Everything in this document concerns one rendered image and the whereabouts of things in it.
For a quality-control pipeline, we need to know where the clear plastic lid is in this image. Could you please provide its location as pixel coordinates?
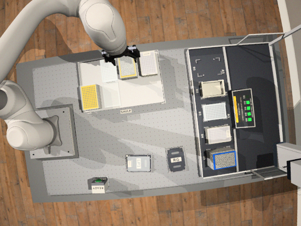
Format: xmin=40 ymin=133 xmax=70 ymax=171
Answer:
xmin=79 ymin=83 xmax=100 ymax=111
xmin=118 ymin=56 xmax=137 ymax=79
xmin=102 ymin=81 xmax=122 ymax=108

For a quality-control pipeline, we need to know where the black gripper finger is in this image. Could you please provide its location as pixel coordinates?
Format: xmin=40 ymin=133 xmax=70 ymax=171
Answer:
xmin=102 ymin=50 xmax=116 ymax=66
xmin=124 ymin=45 xmax=140 ymax=63

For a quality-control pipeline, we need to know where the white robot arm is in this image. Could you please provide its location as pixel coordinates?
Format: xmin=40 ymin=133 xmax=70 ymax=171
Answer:
xmin=0 ymin=0 xmax=127 ymax=154

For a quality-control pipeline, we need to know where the dark grey rectangular nest with label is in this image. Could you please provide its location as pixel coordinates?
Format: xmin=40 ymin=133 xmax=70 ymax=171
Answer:
xmin=166 ymin=146 xmax=186 ymax=173

